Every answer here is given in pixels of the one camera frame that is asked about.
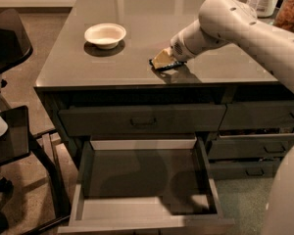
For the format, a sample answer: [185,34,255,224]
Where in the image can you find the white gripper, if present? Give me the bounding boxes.
[151,29,195,70]

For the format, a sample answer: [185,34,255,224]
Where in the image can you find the blue rxbar blueberry wrapper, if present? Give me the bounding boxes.
[149,59,185,71]

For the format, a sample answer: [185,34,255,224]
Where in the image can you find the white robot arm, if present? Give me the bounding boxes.
[150,0,294,235]

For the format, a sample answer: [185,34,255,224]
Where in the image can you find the closed grey top drawer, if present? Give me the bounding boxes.
[59,104,226,136]

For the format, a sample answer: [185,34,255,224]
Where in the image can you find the grey middle right drawer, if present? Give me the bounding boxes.
[207,134,294,160]

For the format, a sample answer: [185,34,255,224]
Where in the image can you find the grey bottom right drawer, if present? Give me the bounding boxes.
[210,161,280,180]

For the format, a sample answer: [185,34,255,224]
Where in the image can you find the open grey middle drawer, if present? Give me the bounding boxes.
[58,136,234,235]

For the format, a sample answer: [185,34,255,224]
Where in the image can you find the grey top right drawer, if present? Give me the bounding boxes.
[220,101,294,130]

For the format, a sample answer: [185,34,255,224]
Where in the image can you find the white paper bowl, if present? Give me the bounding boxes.
[84,23,126,50]

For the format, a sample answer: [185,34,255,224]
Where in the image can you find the black office chair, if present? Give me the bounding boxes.
[0,9,71,235]

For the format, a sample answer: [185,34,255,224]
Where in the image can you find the grey cabinet counter frame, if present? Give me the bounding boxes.
[35,0,294,161]

